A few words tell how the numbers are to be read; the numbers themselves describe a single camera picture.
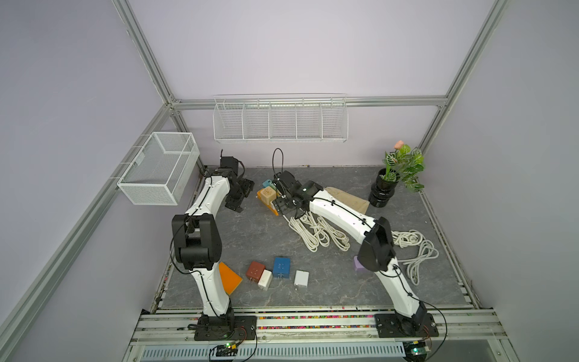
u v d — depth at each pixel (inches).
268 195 38.9
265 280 31.1
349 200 42.3
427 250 35.0
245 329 28.9
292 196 25.9
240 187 32.8
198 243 20.3
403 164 35.3
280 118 39.0
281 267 32.5
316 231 37.0
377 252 21.6
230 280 32.8
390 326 29.0
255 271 31.8
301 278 32.6
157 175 32.5
